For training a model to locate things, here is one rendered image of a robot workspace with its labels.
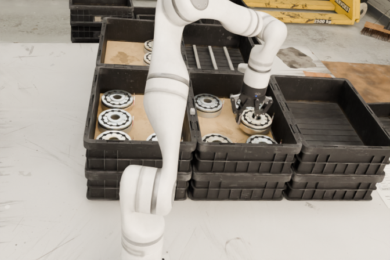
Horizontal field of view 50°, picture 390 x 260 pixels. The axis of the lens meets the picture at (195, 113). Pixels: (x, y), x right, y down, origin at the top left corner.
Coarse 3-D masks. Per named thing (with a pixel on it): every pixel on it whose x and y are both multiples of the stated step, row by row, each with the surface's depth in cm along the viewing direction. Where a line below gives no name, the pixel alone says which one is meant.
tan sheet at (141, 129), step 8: (136, 96) 146; (136, 104) 142; (136, 112) 138; (144, 112) 139; (96, 120) 132; (136, 120) 135; (144, 120) 135; (96, 128) 129; (136, 128) 131; (144, 128) 132; (152, 128) 132; (96, 136) 126; (136, 136) 128; (144, 136) 129
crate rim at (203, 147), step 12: (192, 72) 144; (204, 72) 145; (216, 72) 146; (228, 72) 147; (192, 96) 132; (276, 96) 138; (192, 108) 126; (288, 120) 127; (204, 144) 113; (216, 144) 114; (228, 144) 115; (240, 144) 115; (252, 144) 116; (264, 144) 116; (276, 144) 117; (288, 144) 118; (300, 144) 118
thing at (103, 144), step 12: (96, 72) 136; (96, 84) 131; (192, 120) 121; (84, 132) 111; (192, 132) 117; (84, 144) 109; (96, 144) 109; (108, 144) 109; (120, 144) 110; (132, 144) 110; (144, 144) 110; (156, 144) 111; (180, 144) 112; (192, 144) 113
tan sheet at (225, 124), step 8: (224, 104) 148; (224, 112) 144; (232, 112) 145; (200, 120) 139; (208, 120) 139; (216, 120) 140; (224, 120) 140; (232, 120) 141; (200, 128) 135; (208, 128) 136; (216, 128) 136; (224, 128) 137; (232, 128) 137; (240, 128) 138; (232, 136) 134; (240, 136) 134; (248, 136) 135; (272, 136) 136
